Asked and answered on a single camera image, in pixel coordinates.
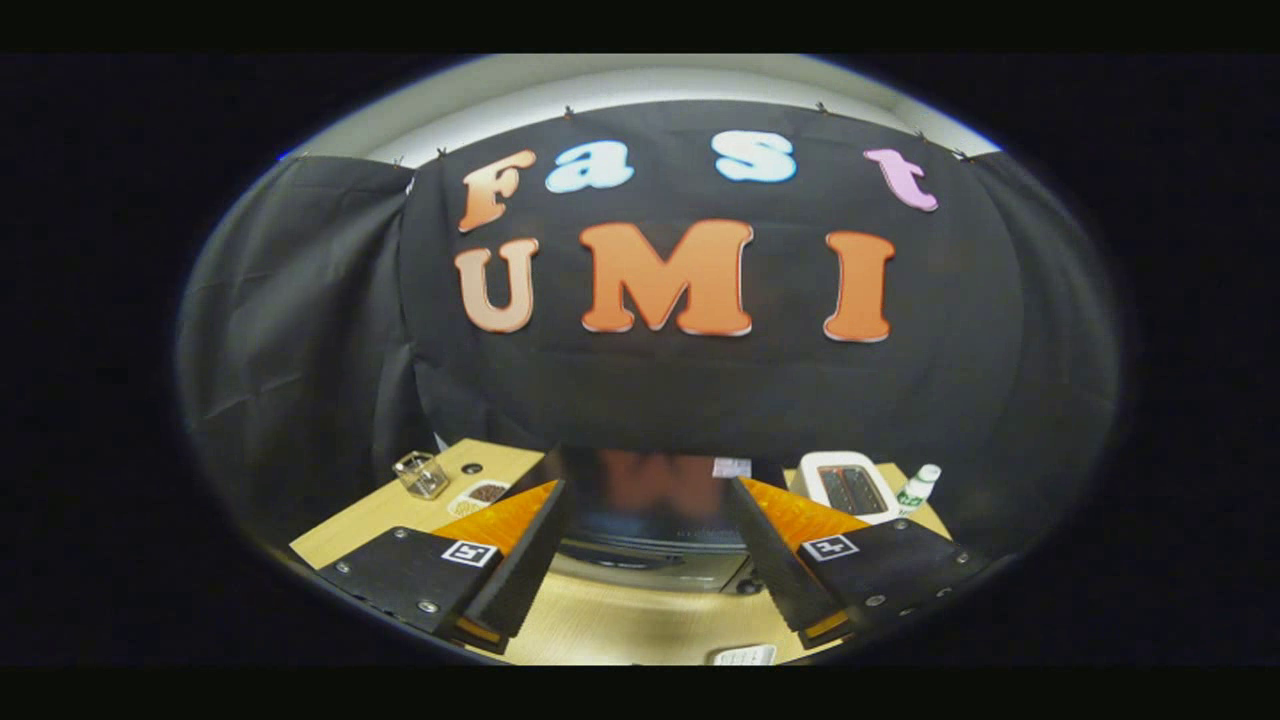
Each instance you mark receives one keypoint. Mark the white flat object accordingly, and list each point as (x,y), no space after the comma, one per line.
(745,656)

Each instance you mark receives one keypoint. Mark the white bottle green label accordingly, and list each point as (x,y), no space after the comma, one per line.
(915,492)

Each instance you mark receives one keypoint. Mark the black toaster oven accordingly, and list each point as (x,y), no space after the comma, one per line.
(650,500)

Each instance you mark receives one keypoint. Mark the white dish with beans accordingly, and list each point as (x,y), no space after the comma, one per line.
(485,493)

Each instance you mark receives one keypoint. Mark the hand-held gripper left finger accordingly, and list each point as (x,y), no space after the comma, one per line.
(525,560)

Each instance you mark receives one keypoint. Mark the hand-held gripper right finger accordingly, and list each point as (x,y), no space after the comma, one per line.
(770,560)

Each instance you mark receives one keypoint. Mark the white pop-up toaster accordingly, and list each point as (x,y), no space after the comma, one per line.
(850,490)

